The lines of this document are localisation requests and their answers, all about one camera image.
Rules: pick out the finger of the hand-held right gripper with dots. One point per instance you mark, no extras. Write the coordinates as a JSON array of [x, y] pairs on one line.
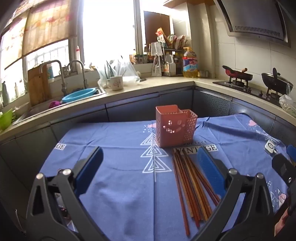
[[291, 151]]

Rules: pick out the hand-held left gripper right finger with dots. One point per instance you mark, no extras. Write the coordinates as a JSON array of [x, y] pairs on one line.
[[210, 169]]

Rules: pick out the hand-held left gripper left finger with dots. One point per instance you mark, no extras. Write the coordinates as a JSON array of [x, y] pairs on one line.
[[90, 169]]

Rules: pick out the bunch of wooden chopsticks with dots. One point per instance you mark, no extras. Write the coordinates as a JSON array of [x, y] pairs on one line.
[[185, 176]]

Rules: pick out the pink perforated utensil holder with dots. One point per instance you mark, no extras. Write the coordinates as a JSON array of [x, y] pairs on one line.
[[168, 136]]

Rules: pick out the white square device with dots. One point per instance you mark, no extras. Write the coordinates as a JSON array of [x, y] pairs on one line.
[[269, 147]]

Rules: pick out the blue printed tablecloth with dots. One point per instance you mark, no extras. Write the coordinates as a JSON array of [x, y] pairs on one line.
[[120, 162]]

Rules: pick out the clear plastic bag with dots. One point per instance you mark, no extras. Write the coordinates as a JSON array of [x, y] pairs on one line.
[[288, 103]]

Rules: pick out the pink scrubber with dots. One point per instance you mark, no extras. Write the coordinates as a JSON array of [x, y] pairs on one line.
[[54, 104]]

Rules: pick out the black wok with lid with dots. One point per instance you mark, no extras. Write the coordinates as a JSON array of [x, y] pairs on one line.
[[275, 80]]

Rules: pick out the blue plastic basin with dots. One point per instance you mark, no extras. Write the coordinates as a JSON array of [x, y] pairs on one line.
[[76, 95]]

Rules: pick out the black gas stove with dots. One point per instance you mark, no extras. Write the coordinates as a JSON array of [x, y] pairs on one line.
[[245, 89]]

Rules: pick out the steel kitchen sink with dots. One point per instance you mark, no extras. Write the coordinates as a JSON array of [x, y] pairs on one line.
[[37, 110]]

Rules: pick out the white mug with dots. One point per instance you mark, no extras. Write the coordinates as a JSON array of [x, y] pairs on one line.
[[115, 83]]

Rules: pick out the red frying pan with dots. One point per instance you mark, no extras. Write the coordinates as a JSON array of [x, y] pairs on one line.
[[238, 74]]

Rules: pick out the steel faucet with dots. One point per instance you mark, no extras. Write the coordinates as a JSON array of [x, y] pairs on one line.
[[83, 74], [62, 76]]

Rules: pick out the small steel cup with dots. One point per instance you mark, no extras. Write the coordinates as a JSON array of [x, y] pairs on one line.
[[204, 74]]

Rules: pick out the wooden cutting board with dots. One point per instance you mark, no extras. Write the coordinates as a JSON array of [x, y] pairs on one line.
[[38, 88]]

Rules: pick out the green plastic bowl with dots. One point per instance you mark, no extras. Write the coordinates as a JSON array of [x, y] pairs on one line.
[[5, 119]]

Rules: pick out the yellow cooking oil bottle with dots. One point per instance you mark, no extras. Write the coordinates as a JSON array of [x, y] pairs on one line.
[[190, 67]]

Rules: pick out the white bottle with blue label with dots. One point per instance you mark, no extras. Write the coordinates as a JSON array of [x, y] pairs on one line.
[[50, 72]]

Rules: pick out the white kitchen container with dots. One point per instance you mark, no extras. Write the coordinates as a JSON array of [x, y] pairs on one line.
[[168, 67]]

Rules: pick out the white knife block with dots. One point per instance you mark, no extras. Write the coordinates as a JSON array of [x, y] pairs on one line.
[[156, 69]]

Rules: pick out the row of spice jars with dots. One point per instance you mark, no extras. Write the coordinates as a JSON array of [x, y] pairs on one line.
[[141, 59]]

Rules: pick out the pile of food packets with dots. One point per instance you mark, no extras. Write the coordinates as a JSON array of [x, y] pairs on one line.
[[173, 39]]

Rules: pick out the steel range hood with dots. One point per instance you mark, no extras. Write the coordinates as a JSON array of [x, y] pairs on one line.
[[254, 20]]

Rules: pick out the patterned window curtain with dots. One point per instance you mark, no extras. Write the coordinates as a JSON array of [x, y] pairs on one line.
[[46, 23]]

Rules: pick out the brown cardboard sheet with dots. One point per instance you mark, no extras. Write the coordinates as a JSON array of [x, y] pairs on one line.
[[157, 25]]

